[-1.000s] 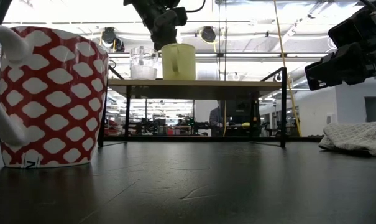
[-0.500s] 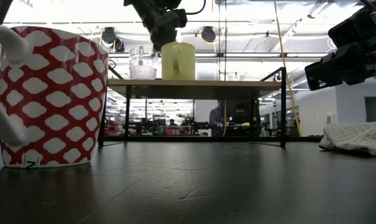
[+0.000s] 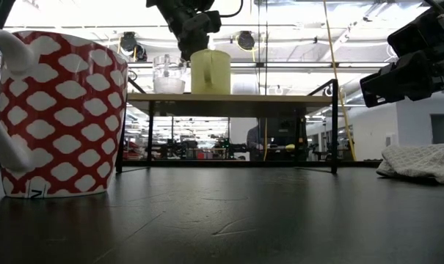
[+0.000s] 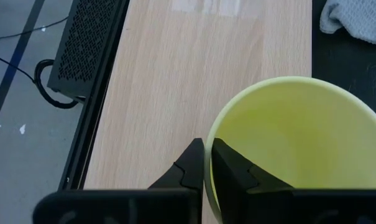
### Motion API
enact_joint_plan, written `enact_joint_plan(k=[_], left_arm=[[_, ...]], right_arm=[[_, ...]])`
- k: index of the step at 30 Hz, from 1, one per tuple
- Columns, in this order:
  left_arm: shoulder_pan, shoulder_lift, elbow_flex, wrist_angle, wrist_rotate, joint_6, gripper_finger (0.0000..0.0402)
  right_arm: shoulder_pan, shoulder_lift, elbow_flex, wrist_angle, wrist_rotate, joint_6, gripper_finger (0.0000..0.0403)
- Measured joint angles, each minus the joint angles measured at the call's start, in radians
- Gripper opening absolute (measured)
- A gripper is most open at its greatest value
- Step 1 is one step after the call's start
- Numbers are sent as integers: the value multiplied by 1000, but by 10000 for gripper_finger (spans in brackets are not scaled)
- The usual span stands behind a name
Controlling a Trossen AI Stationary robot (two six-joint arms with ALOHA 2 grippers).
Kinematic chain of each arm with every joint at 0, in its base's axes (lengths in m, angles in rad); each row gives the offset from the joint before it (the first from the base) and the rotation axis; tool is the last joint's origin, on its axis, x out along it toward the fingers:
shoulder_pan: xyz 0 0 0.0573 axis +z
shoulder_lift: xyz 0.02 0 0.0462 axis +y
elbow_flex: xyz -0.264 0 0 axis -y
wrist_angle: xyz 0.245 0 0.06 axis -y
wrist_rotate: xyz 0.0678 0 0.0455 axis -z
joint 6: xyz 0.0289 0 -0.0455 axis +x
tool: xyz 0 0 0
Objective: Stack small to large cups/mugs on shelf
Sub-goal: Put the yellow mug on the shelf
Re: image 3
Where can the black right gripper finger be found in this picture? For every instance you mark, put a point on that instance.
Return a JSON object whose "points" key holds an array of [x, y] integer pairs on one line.
{"points": [[397, 82], [377, 102]]}

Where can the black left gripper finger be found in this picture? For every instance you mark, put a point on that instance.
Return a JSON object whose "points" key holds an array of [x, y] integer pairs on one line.
{"points": [[200, 42], [185, 47]]}

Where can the large yellow mug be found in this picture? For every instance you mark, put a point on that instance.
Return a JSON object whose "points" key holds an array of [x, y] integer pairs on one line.
{"points": [[210, 73]]}

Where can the small clear glass mug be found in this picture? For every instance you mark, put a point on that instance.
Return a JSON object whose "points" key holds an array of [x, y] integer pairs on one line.
{"points": [[169, 77]]}

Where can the red white patterned mug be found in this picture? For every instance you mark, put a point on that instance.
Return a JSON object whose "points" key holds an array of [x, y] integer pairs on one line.
{"points": [[60, 117]]}

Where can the white waffle cloth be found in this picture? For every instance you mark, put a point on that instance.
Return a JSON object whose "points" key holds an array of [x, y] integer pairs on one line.
{"points": [[420, 161]]}

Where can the person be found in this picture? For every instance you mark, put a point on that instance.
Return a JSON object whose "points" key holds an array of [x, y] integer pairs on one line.
{"points": [[252, 141]]}

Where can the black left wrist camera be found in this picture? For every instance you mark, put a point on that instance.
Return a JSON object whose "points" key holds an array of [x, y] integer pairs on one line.
{"points": [[208, 22]]}

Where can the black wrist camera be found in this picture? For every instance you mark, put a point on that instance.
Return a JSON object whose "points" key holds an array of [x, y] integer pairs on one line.
{"points": [[208, 22], [416, 34]]}

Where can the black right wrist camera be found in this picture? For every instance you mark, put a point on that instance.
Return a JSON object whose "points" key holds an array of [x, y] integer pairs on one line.
{"points": [[416, 34]]}

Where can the white wall box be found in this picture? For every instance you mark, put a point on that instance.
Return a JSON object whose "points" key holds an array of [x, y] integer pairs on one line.
{"points": [[391, 140]]}

